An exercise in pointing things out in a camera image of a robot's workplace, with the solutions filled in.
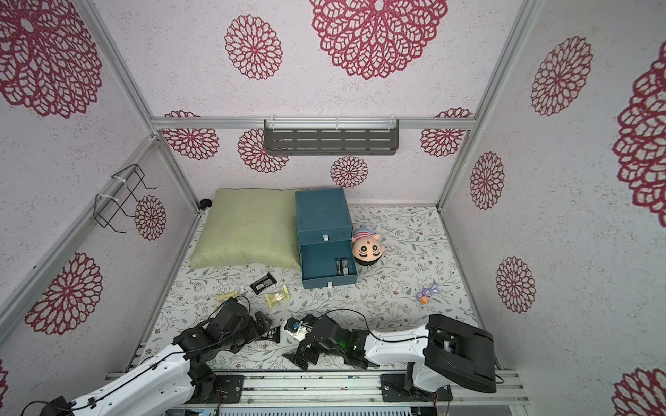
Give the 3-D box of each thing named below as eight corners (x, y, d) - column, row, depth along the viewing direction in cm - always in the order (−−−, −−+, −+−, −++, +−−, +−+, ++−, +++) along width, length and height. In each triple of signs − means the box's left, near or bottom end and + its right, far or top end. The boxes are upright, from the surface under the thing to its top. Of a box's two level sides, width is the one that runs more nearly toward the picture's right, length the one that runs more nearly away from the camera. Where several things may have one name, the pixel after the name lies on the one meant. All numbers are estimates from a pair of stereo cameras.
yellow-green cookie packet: (269, 308, 92) (268, 305, 89) (265, 298, 94) (263, 294, 92) (291, 297, 94) (290, 294, 92) (286, 288, 97) (285, 284, 94)
